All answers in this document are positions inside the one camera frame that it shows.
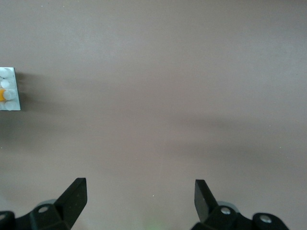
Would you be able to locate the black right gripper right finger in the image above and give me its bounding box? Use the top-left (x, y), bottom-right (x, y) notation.
top-left (190, 179), bottom-right (288, 230)

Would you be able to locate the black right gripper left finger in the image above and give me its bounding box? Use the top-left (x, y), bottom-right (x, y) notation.
top-left (0, 177), bottom-right (87, 230)

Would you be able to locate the white studded base plate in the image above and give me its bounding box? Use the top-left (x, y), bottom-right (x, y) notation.
top-left (0, 67), bottom-right (22, 112)

